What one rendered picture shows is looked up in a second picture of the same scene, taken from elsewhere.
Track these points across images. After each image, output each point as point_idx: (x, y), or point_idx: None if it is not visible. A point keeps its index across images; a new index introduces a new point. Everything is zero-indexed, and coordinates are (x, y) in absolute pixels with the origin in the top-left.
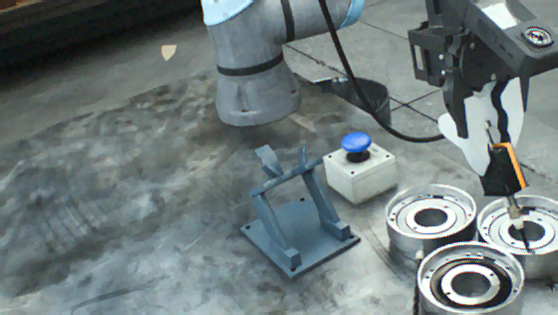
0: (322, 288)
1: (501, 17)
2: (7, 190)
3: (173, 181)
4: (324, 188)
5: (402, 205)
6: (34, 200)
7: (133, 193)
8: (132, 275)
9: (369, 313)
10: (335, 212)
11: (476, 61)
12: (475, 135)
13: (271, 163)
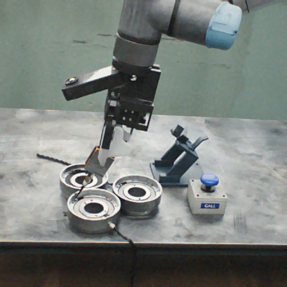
0: (136, 168)
1: (90, 74)
2: None
3: (265, 161)
4: (178, 162)
5: (155, 189)
6: (280, 131)
7: (263, 150)
8: (193, 138)
9: (109, 171)
10: (169, 171)
11: (106, 99)
12: (101, 131)
13: (197, 141)
